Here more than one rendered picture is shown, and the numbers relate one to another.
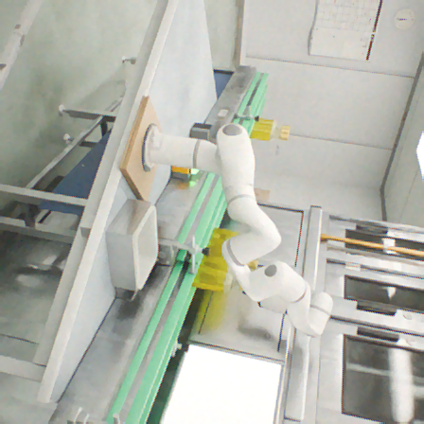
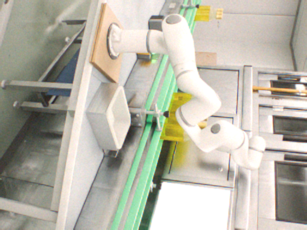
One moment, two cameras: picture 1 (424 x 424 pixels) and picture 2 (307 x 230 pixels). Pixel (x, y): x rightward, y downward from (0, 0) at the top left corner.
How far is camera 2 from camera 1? 0.26 m
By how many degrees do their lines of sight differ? 9
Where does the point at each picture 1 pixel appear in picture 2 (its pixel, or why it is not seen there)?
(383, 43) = not seen: outside the picture
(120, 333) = (109, 182)
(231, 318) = (192, 159)
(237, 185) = (181, 63)
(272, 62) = not seen: outside the picture
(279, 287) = (223, 141)
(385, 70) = not seen: outside the picture
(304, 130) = (234, 9)
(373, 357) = (296, 175)
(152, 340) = (133, 185)
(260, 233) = (204, 100)
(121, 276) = (104, 141)
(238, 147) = (179, 32)
